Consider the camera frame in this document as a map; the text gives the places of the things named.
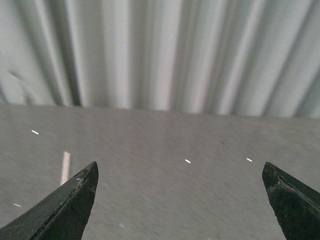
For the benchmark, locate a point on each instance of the white chopstick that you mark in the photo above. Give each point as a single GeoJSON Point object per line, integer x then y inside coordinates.
{"type": "Point", "coordinates": [65, 170]}

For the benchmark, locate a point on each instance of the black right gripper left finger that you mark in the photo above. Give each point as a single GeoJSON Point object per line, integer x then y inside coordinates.
{"type": "Point", "coordinates": [62, 215]}

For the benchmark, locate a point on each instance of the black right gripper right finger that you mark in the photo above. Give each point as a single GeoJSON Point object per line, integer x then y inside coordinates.
{"type": "Point", "coordinates": [295, 205]}

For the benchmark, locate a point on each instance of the grey pleated curtain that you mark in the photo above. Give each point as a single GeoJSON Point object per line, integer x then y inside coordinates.
{"type": "Point", "coordinates": [224, 57]}

